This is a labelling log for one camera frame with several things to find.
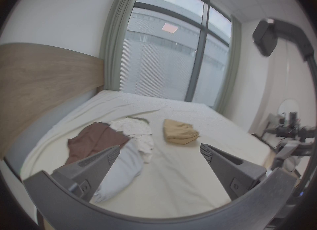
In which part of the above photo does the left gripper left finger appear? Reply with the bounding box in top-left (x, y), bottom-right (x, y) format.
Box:
top-left (51, 145), bottom-right (121, 202)

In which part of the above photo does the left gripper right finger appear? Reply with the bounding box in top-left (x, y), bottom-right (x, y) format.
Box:
top-left (199, 142), bottom-right (267, 202)

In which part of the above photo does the bed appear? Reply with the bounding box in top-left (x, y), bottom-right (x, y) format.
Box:
top-left (0, 42), bottom-right (272, 220)

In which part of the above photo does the pale blue garment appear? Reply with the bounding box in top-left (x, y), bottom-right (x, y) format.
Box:
top-left (93, 138), bottom-right (144, 204)

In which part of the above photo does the brown garment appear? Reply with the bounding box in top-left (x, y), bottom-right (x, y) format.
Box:
top-left (65, 122), bottom-right (131, 166)

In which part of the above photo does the white printed garment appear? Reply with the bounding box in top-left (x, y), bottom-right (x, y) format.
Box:
top-left (108, 117), bottom-right (155, 163)

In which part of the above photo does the tan garment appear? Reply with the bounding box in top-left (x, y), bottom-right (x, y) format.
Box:
top-left (163, 119), bottom-right (200, 145)

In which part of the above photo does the grey-green curtain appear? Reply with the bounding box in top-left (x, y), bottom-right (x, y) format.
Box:
top-left (100, 0), bottom-right (147, 93)
top-left (213, 14), bottom-right (242, 116)

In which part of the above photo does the window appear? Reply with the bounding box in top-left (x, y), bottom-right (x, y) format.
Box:
top-left (118, 0), bottom-right (232, 108)

